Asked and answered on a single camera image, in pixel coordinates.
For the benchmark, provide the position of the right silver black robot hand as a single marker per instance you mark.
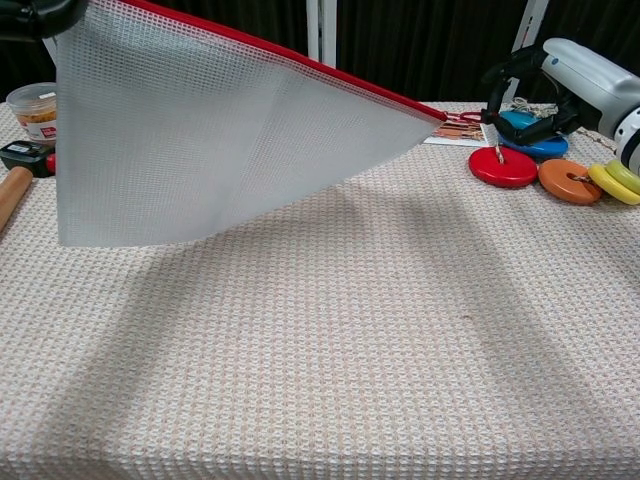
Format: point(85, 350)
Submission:
point(585, 80)

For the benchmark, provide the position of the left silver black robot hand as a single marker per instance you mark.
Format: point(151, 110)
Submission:
point(30, 17)

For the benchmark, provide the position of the red loop zipper pull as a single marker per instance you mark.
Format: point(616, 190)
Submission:
point(450, 118)

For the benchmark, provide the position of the clear mesh zipper pouch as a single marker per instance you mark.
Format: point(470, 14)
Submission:
point(200, 150)

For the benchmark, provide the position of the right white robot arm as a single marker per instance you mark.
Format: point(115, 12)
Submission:
point(631, 145)

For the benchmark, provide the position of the teal wooden disc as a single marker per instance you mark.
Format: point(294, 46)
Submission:
point(520, 120)

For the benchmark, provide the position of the blue wooden disc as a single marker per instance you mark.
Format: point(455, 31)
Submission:
point(550, 149)

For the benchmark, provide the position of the clear plastic rubber band jar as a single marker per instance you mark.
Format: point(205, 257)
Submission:
point(30, 115)

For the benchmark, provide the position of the lime green wooden disc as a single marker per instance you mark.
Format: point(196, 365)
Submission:
point(625, 175)

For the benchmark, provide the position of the yellow wooden disc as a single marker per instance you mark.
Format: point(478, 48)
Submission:
point(607, 184)

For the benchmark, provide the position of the orange wooden disc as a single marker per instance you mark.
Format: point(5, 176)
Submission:
point(560, 187)

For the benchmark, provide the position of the red wooden disc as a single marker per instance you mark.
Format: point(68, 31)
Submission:
point(500, 170)

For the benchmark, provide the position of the printed postcard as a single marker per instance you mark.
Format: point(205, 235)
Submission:
point(460, 136)

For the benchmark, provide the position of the small red plastic toy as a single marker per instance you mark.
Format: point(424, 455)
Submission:
point(50, 163)

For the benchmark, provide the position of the beige waffle tablecloth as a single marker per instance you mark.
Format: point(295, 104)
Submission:
point(350, 350)

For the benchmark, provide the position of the white metal frame post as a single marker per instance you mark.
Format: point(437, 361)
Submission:
point(50, 47)
point(530, 20)
point(320, 30)

